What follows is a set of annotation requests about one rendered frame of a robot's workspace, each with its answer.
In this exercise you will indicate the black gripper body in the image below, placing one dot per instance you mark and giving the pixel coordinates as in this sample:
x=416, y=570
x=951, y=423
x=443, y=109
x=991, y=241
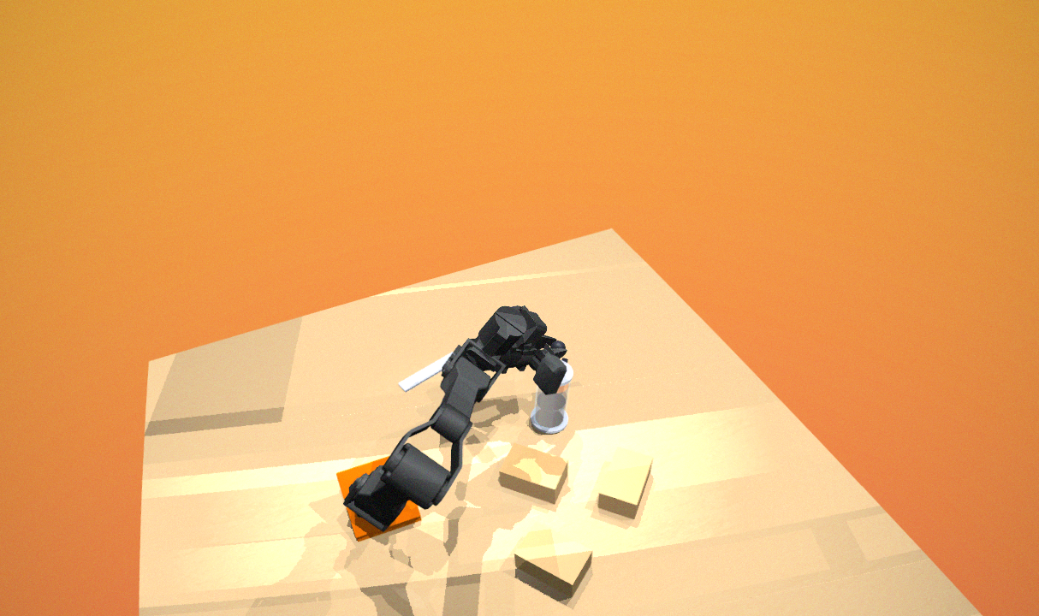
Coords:
x=550, y=370

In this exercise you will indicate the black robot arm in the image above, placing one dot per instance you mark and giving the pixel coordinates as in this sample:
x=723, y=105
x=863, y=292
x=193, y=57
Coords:
x=410, y=475

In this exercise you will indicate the glass french press with black knob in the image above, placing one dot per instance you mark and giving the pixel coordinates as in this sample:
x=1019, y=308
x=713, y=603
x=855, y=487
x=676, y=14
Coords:
x=550, y=411

